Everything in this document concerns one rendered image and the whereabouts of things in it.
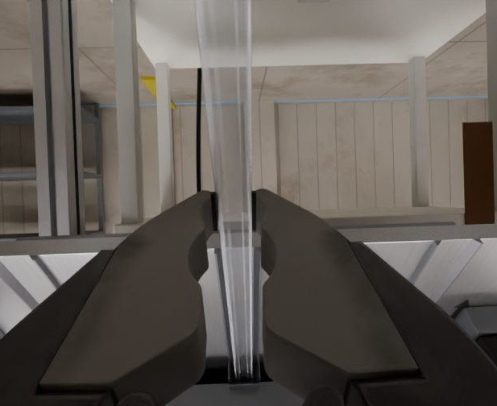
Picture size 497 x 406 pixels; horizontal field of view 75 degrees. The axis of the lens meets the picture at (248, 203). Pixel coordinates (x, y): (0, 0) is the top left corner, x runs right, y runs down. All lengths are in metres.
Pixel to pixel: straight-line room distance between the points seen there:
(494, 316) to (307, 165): 3.23
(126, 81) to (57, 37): 0.14
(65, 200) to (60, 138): 0.08
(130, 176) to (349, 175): 3.12
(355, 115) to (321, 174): 0.71
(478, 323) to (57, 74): 0.49
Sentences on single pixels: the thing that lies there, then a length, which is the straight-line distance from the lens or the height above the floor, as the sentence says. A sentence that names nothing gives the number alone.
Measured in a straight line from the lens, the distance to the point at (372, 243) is 0.18.
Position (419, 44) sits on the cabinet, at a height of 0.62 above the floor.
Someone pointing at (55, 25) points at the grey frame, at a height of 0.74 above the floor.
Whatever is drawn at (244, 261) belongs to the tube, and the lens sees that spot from 0.15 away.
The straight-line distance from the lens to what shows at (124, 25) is 0.65.
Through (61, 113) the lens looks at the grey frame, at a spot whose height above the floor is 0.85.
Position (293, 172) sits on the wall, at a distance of 3.42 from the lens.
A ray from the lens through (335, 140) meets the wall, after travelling 3.56.
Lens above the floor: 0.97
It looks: 1 degrees up
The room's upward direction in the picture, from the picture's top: 178 degrees clockwise
